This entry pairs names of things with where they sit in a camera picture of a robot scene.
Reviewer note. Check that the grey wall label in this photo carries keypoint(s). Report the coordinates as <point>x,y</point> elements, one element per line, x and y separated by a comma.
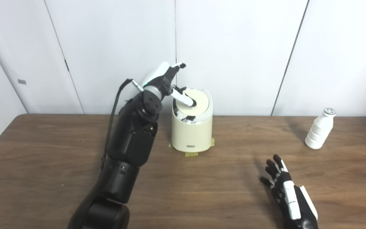
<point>22,81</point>

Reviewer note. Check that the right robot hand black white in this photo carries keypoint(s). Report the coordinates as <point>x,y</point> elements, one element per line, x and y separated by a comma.
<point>294,200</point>

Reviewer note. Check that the round cream bin lid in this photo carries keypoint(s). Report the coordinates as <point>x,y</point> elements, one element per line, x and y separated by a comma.
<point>202,101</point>

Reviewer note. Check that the cream-colored bin body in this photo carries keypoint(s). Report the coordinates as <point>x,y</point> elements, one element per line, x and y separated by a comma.
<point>192,133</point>

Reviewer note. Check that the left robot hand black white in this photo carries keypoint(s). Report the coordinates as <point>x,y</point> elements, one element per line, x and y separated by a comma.
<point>159,74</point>

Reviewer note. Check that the wide yellow tape piece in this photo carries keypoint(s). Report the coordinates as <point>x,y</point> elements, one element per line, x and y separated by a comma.
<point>191,155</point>

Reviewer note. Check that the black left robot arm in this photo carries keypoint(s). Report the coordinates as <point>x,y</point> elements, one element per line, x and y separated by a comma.
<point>132,140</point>

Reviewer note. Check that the small white plastic bottle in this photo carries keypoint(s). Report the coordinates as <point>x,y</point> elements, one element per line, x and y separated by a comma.
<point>319,130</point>

